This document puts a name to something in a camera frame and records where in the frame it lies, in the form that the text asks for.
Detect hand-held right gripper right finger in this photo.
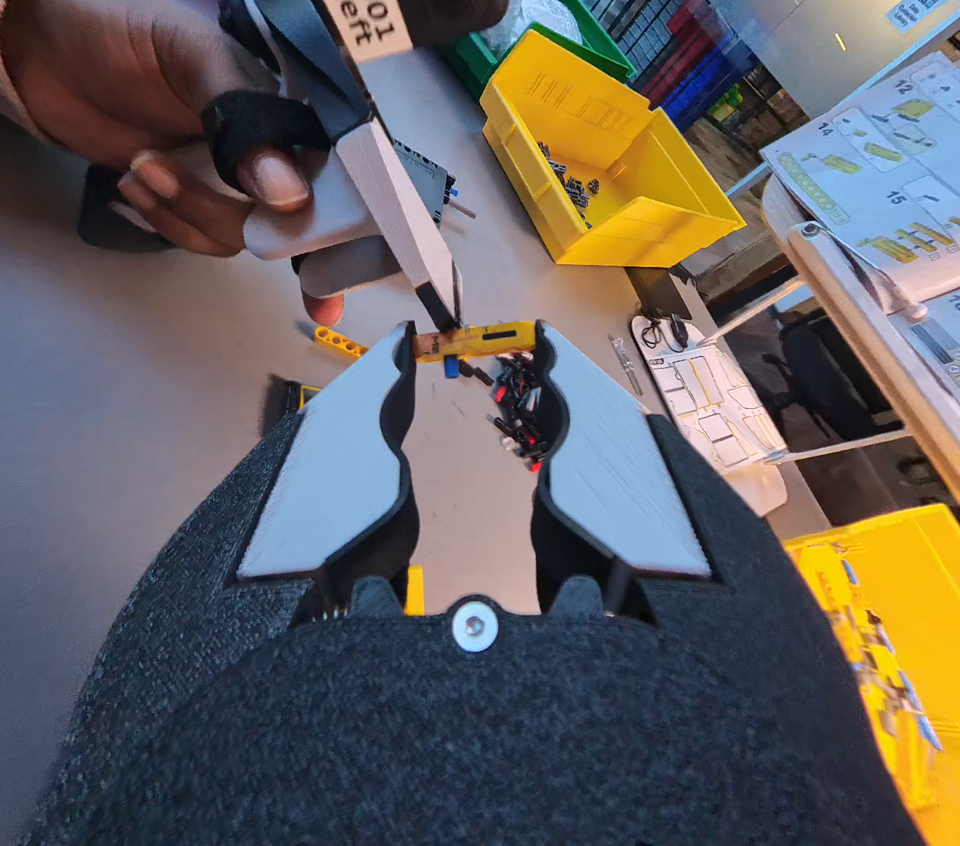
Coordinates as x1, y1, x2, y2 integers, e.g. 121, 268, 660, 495
531, 319, 714, 577

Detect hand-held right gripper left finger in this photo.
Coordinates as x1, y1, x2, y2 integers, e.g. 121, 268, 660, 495
236, 321, 418, 579

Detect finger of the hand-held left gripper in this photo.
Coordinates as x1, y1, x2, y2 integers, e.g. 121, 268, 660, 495
333, 117, 465, 331

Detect long yellow holed beam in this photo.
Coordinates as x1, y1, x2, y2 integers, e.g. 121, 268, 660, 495
412, 321, 538, 380

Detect yellow storage bin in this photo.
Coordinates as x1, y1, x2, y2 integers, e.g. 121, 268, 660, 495
480, 28, 747, 270
783, 504, 960, 846

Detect grey desk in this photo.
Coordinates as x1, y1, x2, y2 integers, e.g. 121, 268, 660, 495
0, 0, 834, 832

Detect person's left hand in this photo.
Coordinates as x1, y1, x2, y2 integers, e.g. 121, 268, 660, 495
0, 0, 348, 328

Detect clear plastic bag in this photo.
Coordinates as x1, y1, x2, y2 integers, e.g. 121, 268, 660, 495
480, 0, 586, 60

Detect sticker sheet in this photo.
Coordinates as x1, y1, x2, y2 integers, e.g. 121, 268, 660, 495
646, 343, 789, 474

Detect pile of small building pins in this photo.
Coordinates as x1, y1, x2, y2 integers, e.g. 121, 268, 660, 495
486, 351, 564, 474

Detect green storage bin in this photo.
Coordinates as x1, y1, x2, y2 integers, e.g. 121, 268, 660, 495
442, 0, 639, 101

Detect short yellow holed beam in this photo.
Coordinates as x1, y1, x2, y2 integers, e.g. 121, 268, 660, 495
313, 326, 370, 361

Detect heap of small black pieces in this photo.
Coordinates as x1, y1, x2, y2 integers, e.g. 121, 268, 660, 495
536, 141, 603, 228

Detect black flat pad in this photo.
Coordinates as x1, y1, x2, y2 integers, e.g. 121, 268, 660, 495
626, 264, 695, 322

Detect stack of storage drawers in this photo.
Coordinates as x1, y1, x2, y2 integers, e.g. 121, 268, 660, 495
570, 0, 762, 131

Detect instruction booklet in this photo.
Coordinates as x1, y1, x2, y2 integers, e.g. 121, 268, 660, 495
759, 51, 960, 382

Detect black coiled cable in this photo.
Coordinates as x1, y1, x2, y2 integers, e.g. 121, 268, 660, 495
639, 312, 691, 352

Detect wall notice sheet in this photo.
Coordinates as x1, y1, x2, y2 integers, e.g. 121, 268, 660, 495
886, 0, 960, 33

